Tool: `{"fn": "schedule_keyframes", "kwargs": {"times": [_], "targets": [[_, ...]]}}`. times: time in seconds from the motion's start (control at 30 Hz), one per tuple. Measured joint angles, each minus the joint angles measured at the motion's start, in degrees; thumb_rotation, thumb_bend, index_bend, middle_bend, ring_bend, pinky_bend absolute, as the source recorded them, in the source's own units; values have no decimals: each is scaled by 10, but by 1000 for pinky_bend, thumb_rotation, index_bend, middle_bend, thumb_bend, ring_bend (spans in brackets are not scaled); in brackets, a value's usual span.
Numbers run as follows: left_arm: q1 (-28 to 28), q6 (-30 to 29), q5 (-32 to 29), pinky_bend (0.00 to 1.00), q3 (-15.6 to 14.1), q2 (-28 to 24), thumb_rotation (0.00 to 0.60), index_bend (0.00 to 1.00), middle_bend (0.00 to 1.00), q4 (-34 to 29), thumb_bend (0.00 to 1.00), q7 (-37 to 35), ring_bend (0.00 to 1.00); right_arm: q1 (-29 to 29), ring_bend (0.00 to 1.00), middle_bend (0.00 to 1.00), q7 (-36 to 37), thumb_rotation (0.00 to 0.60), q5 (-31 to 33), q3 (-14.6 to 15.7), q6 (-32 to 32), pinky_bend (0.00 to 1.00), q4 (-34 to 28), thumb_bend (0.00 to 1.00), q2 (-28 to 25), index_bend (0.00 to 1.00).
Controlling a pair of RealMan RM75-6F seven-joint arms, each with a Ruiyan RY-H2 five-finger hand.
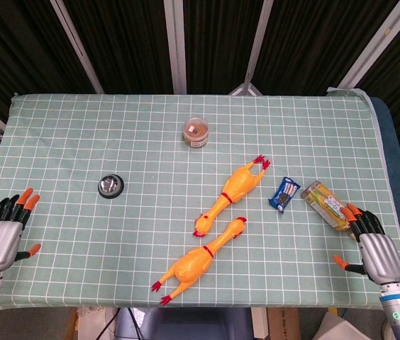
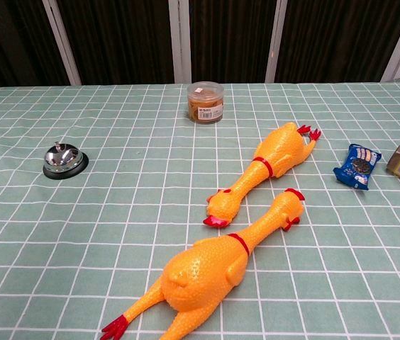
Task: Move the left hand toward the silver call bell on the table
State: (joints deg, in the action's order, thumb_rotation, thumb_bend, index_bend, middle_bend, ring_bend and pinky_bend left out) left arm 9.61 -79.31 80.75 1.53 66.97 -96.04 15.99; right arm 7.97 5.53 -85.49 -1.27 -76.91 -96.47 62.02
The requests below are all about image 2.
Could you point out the blue cookie snack packet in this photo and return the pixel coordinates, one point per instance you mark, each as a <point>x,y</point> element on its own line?
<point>357,166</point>

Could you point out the small yellow rubber chicken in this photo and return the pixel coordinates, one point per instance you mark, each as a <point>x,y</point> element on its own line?
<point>271,159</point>

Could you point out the green checkered tablecloth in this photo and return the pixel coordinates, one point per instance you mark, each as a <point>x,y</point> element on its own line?
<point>79,248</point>

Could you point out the silver desk bell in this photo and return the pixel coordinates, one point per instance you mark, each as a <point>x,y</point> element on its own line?
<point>61,159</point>

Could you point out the clear jar of rubber bands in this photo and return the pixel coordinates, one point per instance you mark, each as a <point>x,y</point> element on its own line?
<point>205,104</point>

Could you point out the large yellow rubber chicken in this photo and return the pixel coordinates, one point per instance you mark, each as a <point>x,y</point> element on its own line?
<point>207,269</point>

